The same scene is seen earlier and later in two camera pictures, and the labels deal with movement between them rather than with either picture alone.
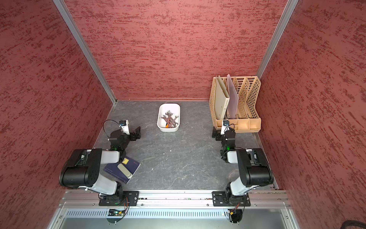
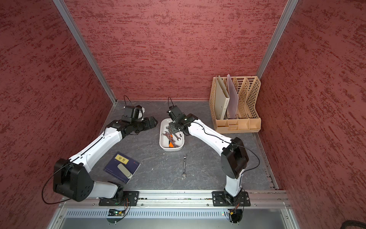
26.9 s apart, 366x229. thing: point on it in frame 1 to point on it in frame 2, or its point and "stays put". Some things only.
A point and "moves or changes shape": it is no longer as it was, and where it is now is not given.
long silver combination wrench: x=176 y=116 moves or changes shape
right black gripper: x=218 y=132 to x=175 y=130
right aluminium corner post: x=289 y=8 stays put
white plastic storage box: x=174 y=108 moves or changes shape
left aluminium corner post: x=85 y=48 stays put
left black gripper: x=137 y=134 to x=147 y=125
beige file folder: x=221 y=99 stays put
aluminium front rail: x=267 y=200 stays put
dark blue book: x=113 y=170 stays put
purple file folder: x=234 y=98 stays put
